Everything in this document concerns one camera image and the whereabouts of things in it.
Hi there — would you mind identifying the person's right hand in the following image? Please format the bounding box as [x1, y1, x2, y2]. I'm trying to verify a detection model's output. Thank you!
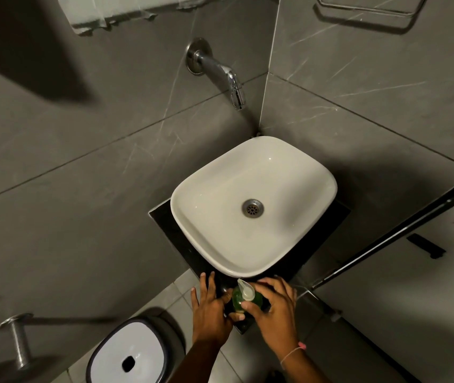
[241, 276, 300, 357]

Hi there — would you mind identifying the chrome wall faucet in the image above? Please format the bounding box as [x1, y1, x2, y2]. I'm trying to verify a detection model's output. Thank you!
[186, 38, 247, 111]

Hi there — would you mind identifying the green soap pump bottle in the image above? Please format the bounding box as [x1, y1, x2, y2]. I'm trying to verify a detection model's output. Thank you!
[232, 278, 268, 315]

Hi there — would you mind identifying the person's left hand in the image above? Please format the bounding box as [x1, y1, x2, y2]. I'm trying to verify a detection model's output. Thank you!
[190, 272, 246, 348]

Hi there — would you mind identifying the chrome towel rack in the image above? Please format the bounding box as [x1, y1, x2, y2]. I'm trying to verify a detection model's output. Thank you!
[315, 0, 429, 19]

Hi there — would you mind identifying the person's right forearm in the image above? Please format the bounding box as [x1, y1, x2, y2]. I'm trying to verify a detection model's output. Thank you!
[281, 347, 331, 383]

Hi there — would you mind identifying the chrome sink drain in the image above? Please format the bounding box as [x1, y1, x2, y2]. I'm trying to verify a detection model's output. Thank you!
[241, 199, 264, 218]

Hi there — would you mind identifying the black stone counter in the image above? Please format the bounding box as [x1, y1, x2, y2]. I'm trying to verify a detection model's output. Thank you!
[148, 198, 351, 335]

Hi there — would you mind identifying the white lidded trash bin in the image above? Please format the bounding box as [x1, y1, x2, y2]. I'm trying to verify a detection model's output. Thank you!
[86, 317, 186, 383]

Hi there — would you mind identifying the thin pink wrist bracelet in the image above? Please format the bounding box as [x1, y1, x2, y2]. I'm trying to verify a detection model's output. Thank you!
[280, 342, 307, 370]

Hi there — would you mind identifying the black framed glass door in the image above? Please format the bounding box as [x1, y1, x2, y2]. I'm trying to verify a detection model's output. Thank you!
[310, 169, 454, 383]

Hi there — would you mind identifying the white ceramic sink basin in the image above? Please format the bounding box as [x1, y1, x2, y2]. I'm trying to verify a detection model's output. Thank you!
[170, 136, 338, 278]

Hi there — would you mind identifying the person's left forearm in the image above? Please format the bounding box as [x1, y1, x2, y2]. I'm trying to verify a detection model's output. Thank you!
[169, 341, 222, 383]

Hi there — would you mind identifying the chrome toilet paper holder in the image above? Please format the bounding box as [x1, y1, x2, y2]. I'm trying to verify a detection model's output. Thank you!
[0, 313, 35, 370]

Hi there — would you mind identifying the white cloth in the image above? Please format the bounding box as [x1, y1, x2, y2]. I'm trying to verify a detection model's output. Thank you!
[56, 0, 211, 36]

